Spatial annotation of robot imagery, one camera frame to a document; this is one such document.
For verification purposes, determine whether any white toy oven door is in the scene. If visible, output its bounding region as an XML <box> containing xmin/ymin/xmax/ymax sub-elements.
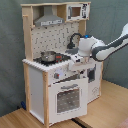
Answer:
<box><xmin>49</xmin><ymin>78</ymin><xmax>88</xmax><ymax>124</ymax></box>

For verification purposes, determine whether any white toy microwave door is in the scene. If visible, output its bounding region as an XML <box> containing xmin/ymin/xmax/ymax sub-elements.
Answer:
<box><xmin>67</xmin><ymin>3</ymin><xmax>89</xmax><ymax>21</ymax></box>

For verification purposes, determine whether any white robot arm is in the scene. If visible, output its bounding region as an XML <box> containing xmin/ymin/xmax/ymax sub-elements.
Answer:
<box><xmin>69</xmin><ymin>23</ymin><xmax>128</xmax><ymax>71</ymax></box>

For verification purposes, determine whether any wooden toy kitchen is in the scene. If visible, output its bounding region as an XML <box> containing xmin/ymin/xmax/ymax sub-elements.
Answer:
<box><xmin>22</xmin><ymin>2</ymin><xmax>97</xmax><ymax>127</ymax></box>

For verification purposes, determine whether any black toy stovetop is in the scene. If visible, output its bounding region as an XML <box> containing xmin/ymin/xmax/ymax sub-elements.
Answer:
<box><xmin>35</xmin><ymin>53</ymin><xmax>71</xmax><ymax>66</ymax></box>

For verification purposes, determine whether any left red stove knob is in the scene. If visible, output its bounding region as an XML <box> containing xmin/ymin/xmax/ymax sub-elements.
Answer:
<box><xmin>54</xmin><ymin>73</ymin><xmax>60</xmax><ymax>79</ymax></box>

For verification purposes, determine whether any grey toy sink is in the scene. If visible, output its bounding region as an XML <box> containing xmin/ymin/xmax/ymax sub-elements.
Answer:
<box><xmin>65</xmin><ymin>48</ymin><xmax>78</xmax><ymax>55</ymax></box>

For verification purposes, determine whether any silver toy pot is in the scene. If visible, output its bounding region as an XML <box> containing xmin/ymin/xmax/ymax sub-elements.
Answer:
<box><xmin>41</xmin><ymin>51</ymin><xmax>56</xmax><ymax>62</ymax></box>

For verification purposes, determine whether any black toy faucet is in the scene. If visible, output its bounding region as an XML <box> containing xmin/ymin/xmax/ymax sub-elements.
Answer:
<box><xmin>67</xmin><ymin>33</ymin><xmax>83</xmax><ymax>49</ymax></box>

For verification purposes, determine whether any grey ice dispenser panel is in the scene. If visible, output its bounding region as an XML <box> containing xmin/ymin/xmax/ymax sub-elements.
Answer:
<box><xmin>88</xmin><ymin>65</ymin><xmax>96</xmax><ymax>83</ymax></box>

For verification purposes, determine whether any white cupboard door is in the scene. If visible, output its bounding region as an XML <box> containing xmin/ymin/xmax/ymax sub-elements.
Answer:
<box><xmin>87</xmin><ymin>62</ymin><xmax>102</xmax><ymax>102</ymax></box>

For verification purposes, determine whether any grey range hood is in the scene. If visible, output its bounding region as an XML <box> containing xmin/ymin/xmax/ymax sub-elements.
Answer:
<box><xmin>35</xmin><ymin>5</ymin><xmax>64</xmax><ymax>27</ymax></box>

